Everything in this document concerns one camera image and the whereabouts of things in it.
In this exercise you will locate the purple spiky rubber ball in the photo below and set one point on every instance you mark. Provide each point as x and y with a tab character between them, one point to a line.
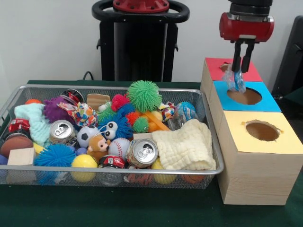
54	111

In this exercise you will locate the mint knitted cloth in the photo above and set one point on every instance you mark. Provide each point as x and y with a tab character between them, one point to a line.
35	123

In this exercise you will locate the opened silver drink can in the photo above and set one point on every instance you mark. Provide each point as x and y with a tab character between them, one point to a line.
141	152

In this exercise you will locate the brown toy football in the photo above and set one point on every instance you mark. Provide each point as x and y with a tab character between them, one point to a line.
15	146

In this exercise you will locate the orange plush toy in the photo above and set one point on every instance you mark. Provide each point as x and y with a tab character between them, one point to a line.
97	147

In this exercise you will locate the wooden box with three holes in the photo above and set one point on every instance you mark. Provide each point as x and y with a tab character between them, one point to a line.
255	179

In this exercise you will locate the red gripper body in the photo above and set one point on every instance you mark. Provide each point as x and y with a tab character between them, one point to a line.
246	27

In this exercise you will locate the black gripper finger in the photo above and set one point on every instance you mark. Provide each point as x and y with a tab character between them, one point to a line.
236	59
247	59

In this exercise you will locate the side table with green cloth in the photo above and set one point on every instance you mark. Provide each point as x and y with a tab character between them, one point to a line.
296	97

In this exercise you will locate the cream waffle cloth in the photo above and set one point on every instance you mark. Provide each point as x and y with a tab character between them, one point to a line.
184	144

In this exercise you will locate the crushed clear plastic bottle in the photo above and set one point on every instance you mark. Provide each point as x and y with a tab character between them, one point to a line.
175	123
236	81

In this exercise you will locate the blue spiky ball with eyes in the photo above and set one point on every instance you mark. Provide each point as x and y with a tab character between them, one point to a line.
54	154

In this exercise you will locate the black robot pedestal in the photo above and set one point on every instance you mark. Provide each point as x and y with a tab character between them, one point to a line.
137	47

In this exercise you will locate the white baseball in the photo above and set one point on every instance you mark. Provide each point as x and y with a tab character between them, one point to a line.
119	147

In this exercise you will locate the green spiky rubber ball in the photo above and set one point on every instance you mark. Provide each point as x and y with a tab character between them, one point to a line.
144	95

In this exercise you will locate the plain wooden block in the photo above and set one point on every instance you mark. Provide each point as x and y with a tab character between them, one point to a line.
20	157

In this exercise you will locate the black upright panel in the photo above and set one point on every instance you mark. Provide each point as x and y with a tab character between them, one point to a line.
291	54

